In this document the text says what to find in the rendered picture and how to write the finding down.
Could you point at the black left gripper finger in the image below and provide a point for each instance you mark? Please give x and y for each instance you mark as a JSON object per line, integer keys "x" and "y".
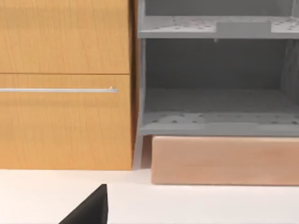
{"x": 93, "y": 207}

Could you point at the pale wooden drawer front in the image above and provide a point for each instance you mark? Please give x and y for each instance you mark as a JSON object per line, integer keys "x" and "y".
{"x": 224, "y": 161}

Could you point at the grey pierced drawer inside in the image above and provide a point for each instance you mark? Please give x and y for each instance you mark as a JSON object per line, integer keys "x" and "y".
{"x": 210, "y": 70}

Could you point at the plain wooden drawer front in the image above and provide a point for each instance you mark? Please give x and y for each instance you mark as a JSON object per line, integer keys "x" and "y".
{"x": 63, "y": 35}

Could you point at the wooden cupboard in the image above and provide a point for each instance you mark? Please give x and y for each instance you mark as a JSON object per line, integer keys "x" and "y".
{"x": 135, "y": 93}

